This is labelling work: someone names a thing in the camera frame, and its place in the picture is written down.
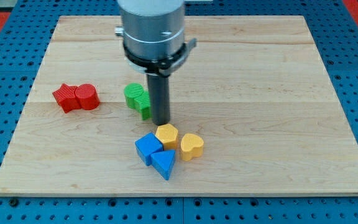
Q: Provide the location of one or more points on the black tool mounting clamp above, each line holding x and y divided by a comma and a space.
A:
163, 67

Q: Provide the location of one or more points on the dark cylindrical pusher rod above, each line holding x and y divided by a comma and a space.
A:
159, 99

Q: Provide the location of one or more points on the green cylinder block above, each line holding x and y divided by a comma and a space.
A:
131, 92

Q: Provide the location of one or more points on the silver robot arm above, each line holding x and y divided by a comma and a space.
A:
153, 34

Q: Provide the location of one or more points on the green star block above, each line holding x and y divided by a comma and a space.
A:
142, 105

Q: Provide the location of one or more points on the red star block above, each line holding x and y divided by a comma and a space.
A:
66, 98

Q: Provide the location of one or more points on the yellow hexagon block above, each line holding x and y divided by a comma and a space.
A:
167, 134

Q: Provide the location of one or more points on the blue cube block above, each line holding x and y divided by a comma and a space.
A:
146, 146

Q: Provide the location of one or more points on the yellow heart block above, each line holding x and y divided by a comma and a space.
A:
191, 146

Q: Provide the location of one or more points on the red cylinder block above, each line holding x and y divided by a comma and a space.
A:
87, 96

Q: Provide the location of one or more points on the blue triangle block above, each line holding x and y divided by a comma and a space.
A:
163, 162

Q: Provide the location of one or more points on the light wooden board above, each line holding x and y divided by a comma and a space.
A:
254, 88

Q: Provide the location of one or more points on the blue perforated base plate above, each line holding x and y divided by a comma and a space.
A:
25, 30

